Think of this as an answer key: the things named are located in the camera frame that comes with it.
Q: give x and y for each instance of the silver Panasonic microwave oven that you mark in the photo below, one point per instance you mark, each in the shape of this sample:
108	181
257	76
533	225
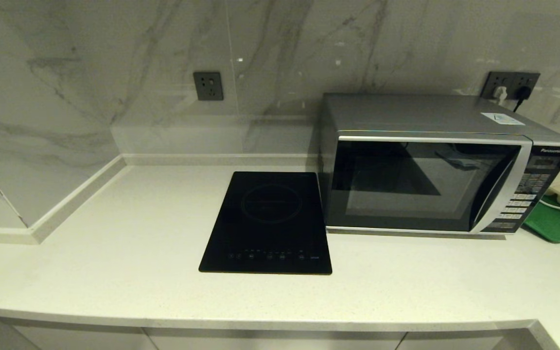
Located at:
406	113

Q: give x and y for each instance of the white power plug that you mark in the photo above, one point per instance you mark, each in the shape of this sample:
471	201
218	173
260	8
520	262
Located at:
500	94

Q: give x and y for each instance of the black glass induction cooktop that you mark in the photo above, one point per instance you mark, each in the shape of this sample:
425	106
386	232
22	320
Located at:
268	223

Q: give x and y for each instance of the black glass microwave door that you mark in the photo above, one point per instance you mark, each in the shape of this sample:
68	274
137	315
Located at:
406	189

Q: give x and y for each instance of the white paper sheet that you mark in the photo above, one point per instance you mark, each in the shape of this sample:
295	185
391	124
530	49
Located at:
502	118

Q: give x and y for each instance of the grey single wall socket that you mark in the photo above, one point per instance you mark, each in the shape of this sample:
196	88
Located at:
208	86

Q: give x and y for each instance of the green board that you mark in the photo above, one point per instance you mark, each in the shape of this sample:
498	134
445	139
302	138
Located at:
557	223

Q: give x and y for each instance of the grey double wall socket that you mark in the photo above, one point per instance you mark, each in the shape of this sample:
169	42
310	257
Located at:
511	80

